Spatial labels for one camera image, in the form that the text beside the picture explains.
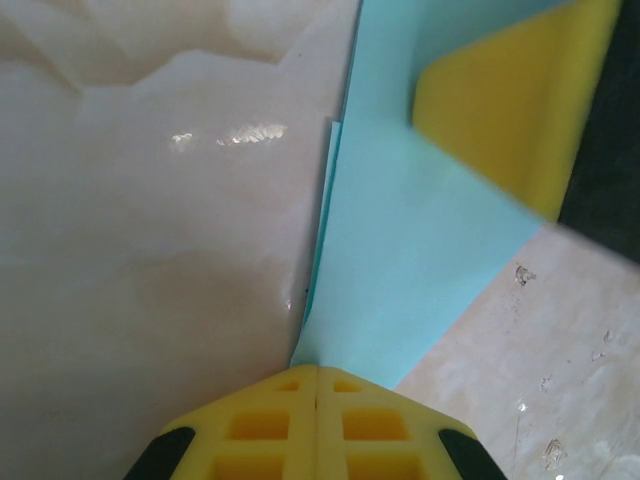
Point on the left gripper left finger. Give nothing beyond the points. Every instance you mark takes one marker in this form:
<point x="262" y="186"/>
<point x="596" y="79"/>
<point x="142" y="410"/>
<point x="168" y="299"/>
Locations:
<point x="302" y="430"/>

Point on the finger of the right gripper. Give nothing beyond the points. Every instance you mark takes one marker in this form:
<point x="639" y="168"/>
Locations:
<point x="500" y="110"/>

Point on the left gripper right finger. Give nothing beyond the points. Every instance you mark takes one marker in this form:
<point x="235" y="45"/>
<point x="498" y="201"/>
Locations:
<point x="330" y="430"/>

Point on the light blue cloth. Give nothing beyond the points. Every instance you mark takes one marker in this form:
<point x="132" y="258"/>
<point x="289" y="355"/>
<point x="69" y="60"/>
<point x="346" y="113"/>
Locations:
<point x="390" y="225"/>

